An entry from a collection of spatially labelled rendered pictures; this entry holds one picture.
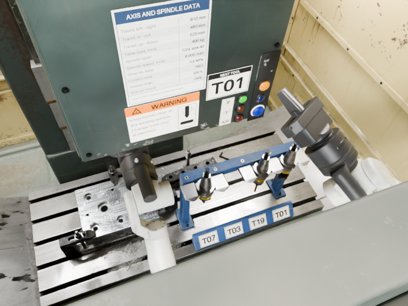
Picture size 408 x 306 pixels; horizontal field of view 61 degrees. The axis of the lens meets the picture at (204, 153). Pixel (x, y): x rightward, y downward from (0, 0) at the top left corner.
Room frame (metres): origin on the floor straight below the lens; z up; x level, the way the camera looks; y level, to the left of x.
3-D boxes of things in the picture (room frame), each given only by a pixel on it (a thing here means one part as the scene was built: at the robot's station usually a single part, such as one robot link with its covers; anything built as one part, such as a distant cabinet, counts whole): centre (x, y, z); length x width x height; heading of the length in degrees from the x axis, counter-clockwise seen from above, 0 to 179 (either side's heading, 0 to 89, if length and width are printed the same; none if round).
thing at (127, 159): (0.56, 0.19, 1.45); 0.13 x 0.12 x 0.10; 115
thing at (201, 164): (0.86, 0.06, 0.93); 0.26 x 0.05 x 0.06; 120
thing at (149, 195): (0.46, 0.14, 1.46); 0.11 x 0.11 x 0.11; 25
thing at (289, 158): (0.76, -0.31, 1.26); 0.04 x 0.04 x 0.07
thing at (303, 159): (0.79, -0.36, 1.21); 0.07 x 0.05 x 0.01; 25
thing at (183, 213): (0.65, 0.06, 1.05); 0.10 x 0.05 x 0.30; 25
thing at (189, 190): (0.60, 0.03, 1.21); 0.07 x 0.05 x 0.01; 25
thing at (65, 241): (0.48, 0.44, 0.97); 0.13 x 0.03 x 0.15; 115
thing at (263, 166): (0.72, -0.21, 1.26); 0.04 x 0.04 x 0.07
